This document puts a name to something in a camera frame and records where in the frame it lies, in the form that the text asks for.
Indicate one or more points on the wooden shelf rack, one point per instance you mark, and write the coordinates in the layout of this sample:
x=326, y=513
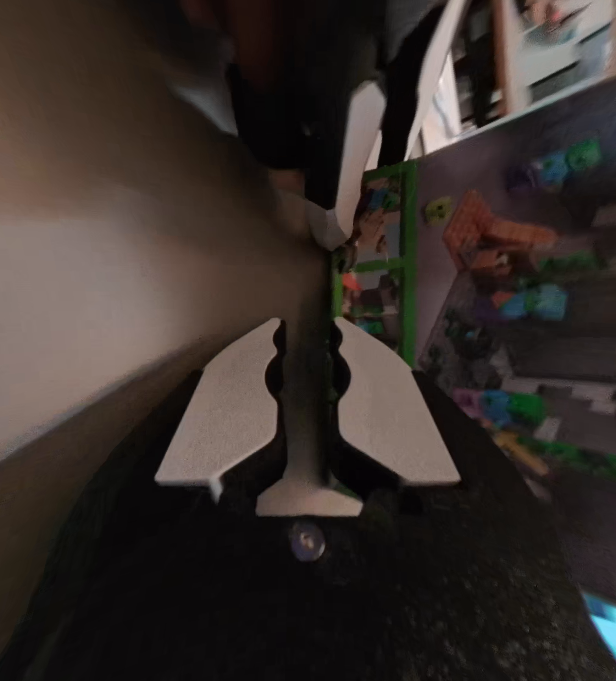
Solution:
x=552, y=53

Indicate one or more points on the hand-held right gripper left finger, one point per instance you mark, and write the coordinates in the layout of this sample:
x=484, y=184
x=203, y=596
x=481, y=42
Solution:
x=222, y=420

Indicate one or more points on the green lego box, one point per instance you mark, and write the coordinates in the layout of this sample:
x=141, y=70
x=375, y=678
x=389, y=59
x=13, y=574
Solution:
x=552, y=346

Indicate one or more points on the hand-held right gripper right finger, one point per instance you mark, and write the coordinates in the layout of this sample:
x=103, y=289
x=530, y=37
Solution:
x=393, y=425

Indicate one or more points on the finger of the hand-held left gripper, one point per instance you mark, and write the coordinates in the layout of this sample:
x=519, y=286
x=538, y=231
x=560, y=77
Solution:
x=443, y=48
x=361, y=149

